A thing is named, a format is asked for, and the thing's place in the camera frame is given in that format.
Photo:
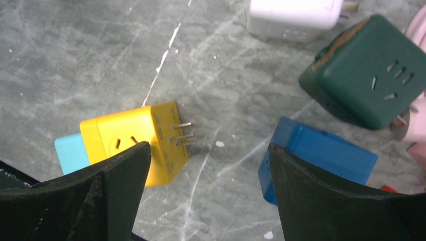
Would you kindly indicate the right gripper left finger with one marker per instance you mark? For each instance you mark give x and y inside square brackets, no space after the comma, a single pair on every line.
[98,202]

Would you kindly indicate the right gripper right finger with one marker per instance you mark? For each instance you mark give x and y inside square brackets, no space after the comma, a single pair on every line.
[315,204]

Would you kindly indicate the dark blue cube adapter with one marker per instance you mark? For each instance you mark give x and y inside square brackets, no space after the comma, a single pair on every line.
[294,142]

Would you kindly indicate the teal small plug adapter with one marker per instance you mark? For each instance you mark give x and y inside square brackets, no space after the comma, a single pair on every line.
[71,153]

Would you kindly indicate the red cube adapter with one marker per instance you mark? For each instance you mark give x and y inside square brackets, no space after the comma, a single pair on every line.
[388,189]

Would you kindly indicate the yellow cube adapter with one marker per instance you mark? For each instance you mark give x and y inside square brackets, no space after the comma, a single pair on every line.
[159,125]

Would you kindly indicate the dark green cube adapter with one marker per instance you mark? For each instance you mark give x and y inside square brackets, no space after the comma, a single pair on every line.
[368,75]

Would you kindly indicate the white cube adapter with picture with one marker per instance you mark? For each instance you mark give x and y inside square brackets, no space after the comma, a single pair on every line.
[296,20]

